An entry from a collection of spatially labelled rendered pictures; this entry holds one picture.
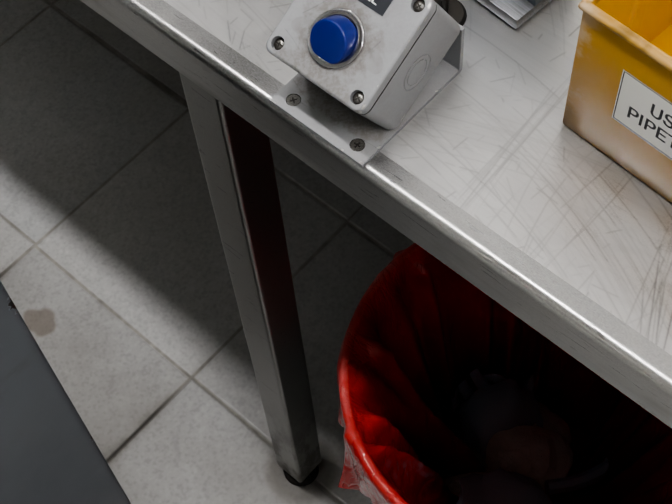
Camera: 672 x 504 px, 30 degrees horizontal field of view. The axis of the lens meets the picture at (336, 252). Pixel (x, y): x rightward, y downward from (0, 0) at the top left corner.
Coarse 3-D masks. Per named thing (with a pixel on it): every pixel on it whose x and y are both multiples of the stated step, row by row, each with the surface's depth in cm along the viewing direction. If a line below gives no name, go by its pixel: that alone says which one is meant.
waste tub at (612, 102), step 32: (608, 0) 62; (640, 0) 66; (608, 32) 61; (640, 32) 69; (576, 64) 65; (608, 64) 63; (640, 64) 61; (576, 96) 67; (608, 96) 64; (640, 96) 62; (576, 128) 69; (608, 128) 66; (640, 128) 64; (640, 160) 66
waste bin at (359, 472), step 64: (384, 320) 116; (448, 320) 126; (512, 320) 126; (384, 384) 114; (448, 384) 131; (576, 384) 133; (384, 448) 108; (448, 448) 127; (576, 448) 140; (640, 448) 128
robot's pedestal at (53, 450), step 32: (0, 288) 69; (0, 320) 70; (0, 352) 72; (32, 352) 75; (0, 384) 74; (32, 384) 77; (0, 416) 77; (32, 416) 80; (64, 416) 83; (0, 448) 79; (32, 448) 82; (64, 448) 86; (96, 448) 90; (0, 480) 81; (32, 480) 85; (64, 480) 89; (96, 480) 93
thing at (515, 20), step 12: (480, 0) 74; (492, 0) 73; (504, 0) 73; (516, 0) 73; (528, 0) 73; (540, 0) 72; (504, 12) 72; (516, 12) 72; (528, 12) 72; (516, 24) 72
